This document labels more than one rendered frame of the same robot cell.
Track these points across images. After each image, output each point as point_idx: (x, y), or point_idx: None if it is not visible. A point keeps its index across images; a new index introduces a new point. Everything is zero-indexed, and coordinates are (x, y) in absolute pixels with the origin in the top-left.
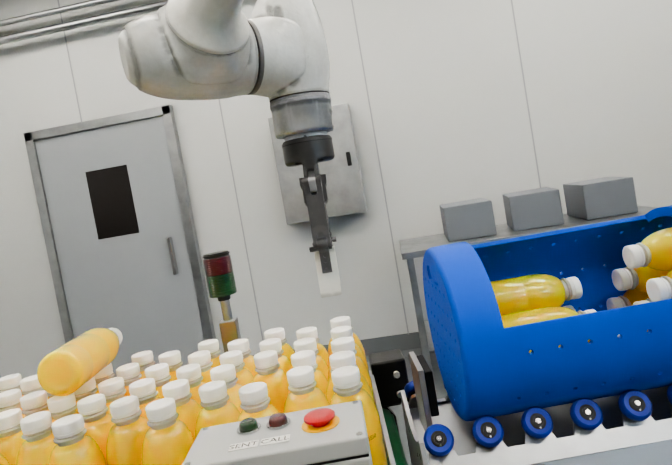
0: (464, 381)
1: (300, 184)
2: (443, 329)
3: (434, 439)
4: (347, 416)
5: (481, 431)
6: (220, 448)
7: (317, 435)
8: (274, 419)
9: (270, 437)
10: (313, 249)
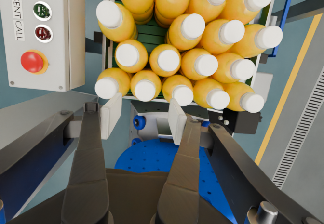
0: (125, 152)
1: (64, 196)
2: (168, 168)
3: (137, 120)
4: (40, 79)
5: (134, 142)
6: None
7: (18, 58)
8: (34, 30)
9: (23, 27)
10: (85, 108)
